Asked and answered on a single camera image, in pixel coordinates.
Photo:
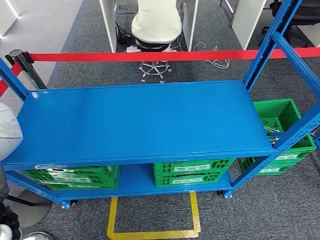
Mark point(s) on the chrome base stool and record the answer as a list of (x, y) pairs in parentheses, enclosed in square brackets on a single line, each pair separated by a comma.
[(152, 46)]

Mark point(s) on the yellow floor tape frame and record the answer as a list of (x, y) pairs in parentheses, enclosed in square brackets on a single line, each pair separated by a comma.
[(111, 218)]

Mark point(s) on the white curved car body part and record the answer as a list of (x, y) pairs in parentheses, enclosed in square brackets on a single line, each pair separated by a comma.
[(10, 132)]

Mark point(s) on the black stanchion post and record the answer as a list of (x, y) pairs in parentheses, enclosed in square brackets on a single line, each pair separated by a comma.
[(32, 212)]

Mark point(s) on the white power strip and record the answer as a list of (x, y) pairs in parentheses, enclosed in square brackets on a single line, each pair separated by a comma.
[(132, 49)]

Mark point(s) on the red barrier belt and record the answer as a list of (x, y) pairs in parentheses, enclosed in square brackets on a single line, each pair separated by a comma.
[(175, 55), (10, 79)]

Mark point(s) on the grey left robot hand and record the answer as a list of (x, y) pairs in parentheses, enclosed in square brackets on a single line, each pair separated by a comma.
[(3, 185)]

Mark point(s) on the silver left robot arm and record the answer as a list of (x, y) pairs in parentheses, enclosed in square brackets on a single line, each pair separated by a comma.
[(8, 215)]

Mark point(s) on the black office chair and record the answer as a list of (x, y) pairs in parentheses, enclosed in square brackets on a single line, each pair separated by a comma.
[(307, 13)]

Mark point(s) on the person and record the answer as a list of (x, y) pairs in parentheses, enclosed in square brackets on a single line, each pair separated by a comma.
[(155, 20)]

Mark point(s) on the green plastic crate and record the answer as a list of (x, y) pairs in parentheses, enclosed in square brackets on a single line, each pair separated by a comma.
[(164, 168), (277, 114), (164, 181), (266, 170), (100, 174), (105, 186)]

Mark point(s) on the blue metal shelf rack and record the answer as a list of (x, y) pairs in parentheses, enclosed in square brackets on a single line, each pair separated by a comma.
[(149, 122)]

